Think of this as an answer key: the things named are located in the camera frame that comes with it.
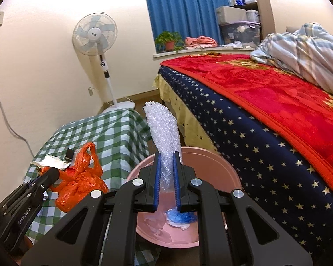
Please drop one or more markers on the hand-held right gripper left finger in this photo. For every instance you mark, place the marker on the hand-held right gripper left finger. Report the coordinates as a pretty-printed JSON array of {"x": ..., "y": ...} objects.
[{"x": 156, "y": 183}]

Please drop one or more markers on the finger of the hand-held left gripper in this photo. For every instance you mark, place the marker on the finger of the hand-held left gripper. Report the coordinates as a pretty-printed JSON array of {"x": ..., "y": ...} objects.
[{"x": 45, "y": 178}]

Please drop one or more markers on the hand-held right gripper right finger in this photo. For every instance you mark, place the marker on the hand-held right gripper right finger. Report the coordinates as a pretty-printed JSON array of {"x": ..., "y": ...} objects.
[{"x": 177, "y": 183}]

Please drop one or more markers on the orange plastic bag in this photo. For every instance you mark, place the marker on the orange plastic bag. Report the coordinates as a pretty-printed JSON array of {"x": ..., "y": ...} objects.
[{"x": 77, "y": 183}]

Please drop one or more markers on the pink plastic basin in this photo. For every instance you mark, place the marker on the pink plastic basin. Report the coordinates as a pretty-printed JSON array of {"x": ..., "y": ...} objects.
[{"x": 208, "y": 163}]

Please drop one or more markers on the clear bubble wrap sheet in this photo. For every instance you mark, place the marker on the clear bubble wrap sheet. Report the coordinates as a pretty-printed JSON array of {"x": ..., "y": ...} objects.
[{"x": 162, "y": 133}]

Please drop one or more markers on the crumpled white paper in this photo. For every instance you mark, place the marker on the crumpled white paper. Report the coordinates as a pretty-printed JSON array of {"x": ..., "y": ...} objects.
[{"x": 51, "y": 161}]

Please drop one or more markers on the crumpled blue plastic cover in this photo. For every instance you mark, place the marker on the crumpled blue plastic cover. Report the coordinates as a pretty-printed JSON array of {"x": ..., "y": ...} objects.
[{"x": 180, "y": 216}]

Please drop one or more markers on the crumpled white plastic wrapper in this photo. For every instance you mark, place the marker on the crumpled white plastic wrapper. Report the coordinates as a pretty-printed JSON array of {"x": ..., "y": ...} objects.
[{"x": 155, "y": 224}]

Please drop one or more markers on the yellow starred bed skirt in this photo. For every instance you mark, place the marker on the yellow starred bed skirt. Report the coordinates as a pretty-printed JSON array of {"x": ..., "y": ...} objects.
[{"x": 188, "y": 122}]

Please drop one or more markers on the green checked tablecloth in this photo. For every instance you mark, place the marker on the green checked tablecloth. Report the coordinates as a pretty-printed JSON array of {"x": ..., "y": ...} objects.
[{"x": 113, "y": 135}]

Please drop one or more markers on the navy starred bed sheet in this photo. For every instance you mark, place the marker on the navy starred bed sheet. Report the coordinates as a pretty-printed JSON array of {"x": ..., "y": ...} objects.
[{"x": 252, "y": 158}]

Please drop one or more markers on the red floral blanket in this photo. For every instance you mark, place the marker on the red floral blanket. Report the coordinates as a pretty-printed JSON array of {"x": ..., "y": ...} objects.
[{"x": 252, "y": 88}]

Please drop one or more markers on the white windowsill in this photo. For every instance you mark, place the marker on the white windowsill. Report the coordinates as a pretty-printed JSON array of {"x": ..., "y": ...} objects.
[{"x": 183, "y": 53}]

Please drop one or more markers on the pink folded cloth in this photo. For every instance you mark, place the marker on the pink folded cloth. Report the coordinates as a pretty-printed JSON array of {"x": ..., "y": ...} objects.
[{"x": 199, "y": 41}]

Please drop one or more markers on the green potted plant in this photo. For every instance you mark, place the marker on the green potted plant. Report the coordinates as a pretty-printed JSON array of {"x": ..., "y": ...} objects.
[{"x": 169, "y": 37}]

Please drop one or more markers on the white crumpled cloth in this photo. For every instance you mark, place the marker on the white crumpled cloth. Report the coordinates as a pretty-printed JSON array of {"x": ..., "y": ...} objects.
[{"x": 237, "y": 44}]

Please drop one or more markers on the white standing fan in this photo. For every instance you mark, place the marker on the white standing fan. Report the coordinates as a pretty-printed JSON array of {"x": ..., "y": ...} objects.
[{"x": 95, "y": 33}]

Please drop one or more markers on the clear storage box purple lid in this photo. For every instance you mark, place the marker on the clear storage box purple lid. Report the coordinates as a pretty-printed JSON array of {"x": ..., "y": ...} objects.
[{"x": 238, "y": 33}]

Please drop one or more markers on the blue curtain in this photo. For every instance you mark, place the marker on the blue curtain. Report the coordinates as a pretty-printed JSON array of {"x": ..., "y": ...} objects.
[{"x": 183, "y": 5}]

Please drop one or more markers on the blue plaid quilt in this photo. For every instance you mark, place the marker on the blue plaid quilt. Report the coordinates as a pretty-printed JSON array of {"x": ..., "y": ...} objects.
[{"x": 302, "y": 50}]

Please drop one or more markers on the small clear lidded container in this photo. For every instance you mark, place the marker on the small clear lidded container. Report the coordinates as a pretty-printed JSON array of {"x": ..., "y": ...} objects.
[{"x": 252, "y": 15}]

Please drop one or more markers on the blue and white packets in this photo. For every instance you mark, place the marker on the blue and white packets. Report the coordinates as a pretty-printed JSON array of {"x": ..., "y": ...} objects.
[{"x": 238, "y": 1}]

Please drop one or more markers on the beige bookshelf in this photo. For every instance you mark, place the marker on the beige bookshelf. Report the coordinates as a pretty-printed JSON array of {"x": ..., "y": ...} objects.
[{"x": 265, "y": 11}]

